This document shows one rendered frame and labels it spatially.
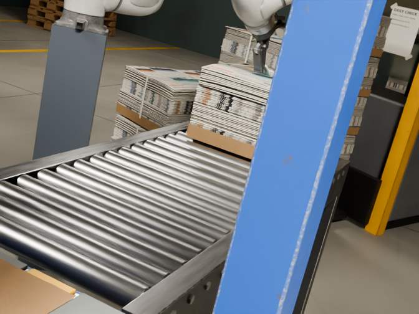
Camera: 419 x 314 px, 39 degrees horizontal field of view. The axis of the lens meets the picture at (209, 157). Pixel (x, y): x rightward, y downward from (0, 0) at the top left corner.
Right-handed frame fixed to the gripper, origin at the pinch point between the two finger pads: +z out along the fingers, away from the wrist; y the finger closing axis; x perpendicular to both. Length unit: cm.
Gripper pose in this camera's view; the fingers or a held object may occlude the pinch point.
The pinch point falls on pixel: (274, 53)
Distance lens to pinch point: 198.3
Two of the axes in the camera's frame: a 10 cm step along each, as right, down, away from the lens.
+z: 2.9, 2.9, 9.1
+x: 8.7, 3.1, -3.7
